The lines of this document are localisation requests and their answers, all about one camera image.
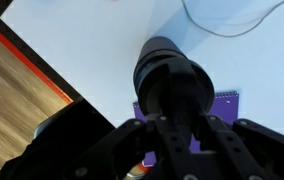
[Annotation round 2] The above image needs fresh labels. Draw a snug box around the black jacket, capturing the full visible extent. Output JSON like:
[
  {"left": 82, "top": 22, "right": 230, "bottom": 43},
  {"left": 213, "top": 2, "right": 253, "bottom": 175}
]
[{"left": 0, "top": 98, "right": 120, "bottom": 180}]

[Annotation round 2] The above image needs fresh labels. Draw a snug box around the white charging cable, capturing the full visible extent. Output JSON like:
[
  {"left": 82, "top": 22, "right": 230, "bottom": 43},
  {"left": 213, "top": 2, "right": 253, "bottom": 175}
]
[{"left": 181, "top": 0, "right": 284, "bottom": 38}]

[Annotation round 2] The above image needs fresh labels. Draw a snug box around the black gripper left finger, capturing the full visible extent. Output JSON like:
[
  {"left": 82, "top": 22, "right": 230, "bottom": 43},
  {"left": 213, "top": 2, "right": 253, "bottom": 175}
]
[{"left": 61, "top": 113, "right": 191, "bottom": 180}]

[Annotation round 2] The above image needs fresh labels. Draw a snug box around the purple spiral notebook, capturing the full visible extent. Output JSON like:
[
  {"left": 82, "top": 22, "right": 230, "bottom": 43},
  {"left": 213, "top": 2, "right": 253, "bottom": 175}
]
[{"left": 132, "top": 89, "right": 240, "bottom": 168}]

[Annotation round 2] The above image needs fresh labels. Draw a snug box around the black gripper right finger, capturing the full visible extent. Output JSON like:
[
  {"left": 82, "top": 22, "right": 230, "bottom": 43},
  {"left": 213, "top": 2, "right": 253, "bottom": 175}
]
[{"left": 195, "top": 114, "right": 284, "bottom": 180}]

